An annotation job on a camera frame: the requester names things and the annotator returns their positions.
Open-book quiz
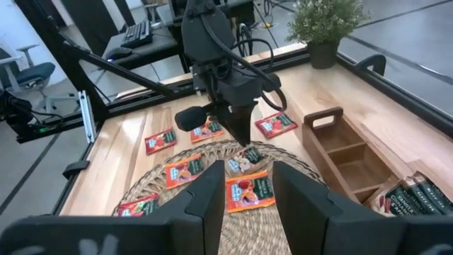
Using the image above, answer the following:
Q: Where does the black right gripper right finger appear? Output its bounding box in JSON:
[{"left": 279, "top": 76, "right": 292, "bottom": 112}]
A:
[{"left": 273, "top": 161, "right": 408, "bottom": 255}]

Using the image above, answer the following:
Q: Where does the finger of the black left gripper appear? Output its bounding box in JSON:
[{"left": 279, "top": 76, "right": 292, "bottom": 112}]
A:
[
  {"left": 242, "top": 103, "right": 258, "bottom": 147},
  {"left": 221, "top": 104, "right": 244, "bottom": 146}
]

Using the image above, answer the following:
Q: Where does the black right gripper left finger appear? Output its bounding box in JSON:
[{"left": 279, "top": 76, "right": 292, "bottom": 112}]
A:
[{"left": 155, "top": 160, "right": 226, "bottom": 255}]

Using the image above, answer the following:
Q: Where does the red tea bag packet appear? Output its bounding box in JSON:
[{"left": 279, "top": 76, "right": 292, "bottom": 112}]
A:
[
  {"left": 254, "top": 110, "right": 299, "bottom": 140},
  {"left": 144, "top": 127, "right": 178, "bottom": 156},
  {"left": 117, "top": 193, "right": 161, "bottom": 217}
]

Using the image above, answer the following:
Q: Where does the orange tea bag packet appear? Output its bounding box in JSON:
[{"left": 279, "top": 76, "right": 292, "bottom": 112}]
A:
[
  {"left": 164, "top": 153, "right": 206, "bottom": 191},
  {"left": 190, "top": 118, "right": 225, "bottom": 144},
  {"left": 225, "top": 170, "right": 277, "bottom": 214}
]

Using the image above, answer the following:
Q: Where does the dark green packets group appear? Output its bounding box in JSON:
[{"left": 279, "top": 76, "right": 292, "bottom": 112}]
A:
[{"left": 401, "top": 176, "right": 445, "bottom": 216}]

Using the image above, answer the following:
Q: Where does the round woven placemat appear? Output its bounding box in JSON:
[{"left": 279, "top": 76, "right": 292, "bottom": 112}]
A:
[{"left": 112, "top": 140, "right": 328, "bottom": 255}]

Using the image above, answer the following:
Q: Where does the wooden three-compartment box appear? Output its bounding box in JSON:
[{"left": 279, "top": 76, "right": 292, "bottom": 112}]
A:
[{"left": 302, "top": 106, "right": 453, "bottom": 217}]

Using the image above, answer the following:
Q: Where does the grey desk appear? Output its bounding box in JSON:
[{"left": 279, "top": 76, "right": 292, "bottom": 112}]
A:
[{"left": 101, "top": 24, "right": 179, "bottom": 71}]

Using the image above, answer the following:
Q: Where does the green potted plant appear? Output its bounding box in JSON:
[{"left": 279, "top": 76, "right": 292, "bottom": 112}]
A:
[{"left": 286, "top": 0, "right": 371, "bottom": 70}]

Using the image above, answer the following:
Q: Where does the black keyboard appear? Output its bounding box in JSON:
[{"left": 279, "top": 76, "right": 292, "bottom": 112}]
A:
[{"left": 120, "top": 20, "right": 154, "bottom": 49}]

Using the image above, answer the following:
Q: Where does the black computer mouse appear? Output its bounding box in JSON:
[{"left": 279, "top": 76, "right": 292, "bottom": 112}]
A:
[{"left": 105, "top": 46, "right": 133, "bottom": 61}]

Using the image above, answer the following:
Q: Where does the black electronics box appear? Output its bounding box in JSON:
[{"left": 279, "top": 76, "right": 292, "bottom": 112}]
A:
[{"left": 0, "top": 90, "right": 67, "bottom": 145}]

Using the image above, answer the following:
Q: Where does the office chair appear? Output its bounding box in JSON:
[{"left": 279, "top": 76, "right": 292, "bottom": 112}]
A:
[{"left": 0, "top": 44, "right": 77, "bottom": 113}]

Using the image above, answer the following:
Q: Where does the black table edge bracket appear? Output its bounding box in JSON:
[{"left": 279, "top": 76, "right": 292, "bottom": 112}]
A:
[{"left": 62, "top": 159, "right": 91, "bottom": 180}]

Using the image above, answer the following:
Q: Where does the black window handle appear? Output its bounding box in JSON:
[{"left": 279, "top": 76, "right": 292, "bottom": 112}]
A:
[{"left": 355, "top": 53, "right": 387, "bottom": 77}]

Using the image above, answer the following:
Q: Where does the silver aluminium bracket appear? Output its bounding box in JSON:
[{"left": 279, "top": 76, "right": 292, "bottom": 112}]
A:
[{"left": 77, "top": 90, "right": 98, "bottom": 145}]

